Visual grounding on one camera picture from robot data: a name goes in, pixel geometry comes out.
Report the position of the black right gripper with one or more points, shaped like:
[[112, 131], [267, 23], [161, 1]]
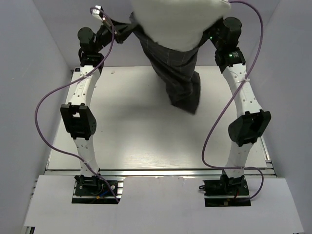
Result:
[[218, 22]]

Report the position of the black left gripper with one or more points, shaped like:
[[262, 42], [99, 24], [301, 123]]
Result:
[[121, 31]]

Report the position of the white pillow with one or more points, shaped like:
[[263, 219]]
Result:
[[177, 24]]

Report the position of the dark grey checked pillowcase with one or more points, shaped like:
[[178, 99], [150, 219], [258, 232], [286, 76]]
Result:
[[176, 69]]

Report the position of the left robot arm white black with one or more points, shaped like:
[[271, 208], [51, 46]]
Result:
[[78, 119]]

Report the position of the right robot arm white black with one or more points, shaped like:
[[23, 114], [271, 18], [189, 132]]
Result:
[[252, 120]]

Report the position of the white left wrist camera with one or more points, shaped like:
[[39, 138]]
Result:
[[97, 12]]

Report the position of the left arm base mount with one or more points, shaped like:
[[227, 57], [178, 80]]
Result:
[[92, 190]]

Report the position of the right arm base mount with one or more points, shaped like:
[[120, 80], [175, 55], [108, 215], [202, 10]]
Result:
[[226, 192]]

